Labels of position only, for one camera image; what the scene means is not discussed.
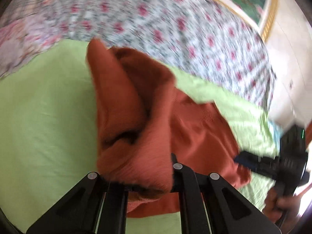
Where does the person's right hand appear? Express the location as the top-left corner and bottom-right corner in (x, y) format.
(262, 188), (301, 224)

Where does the pink floral pillow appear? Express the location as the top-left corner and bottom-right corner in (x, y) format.
(1, 14), (62, 78)

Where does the rust orange knit sweater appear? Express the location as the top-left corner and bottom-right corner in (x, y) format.
(86, 39), (251, 218)

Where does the light green bed sheet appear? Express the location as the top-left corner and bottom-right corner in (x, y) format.
(1, 40), (280, 233)

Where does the red floral white quilt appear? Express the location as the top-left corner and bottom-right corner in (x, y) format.
(1, 0), (276, 110)

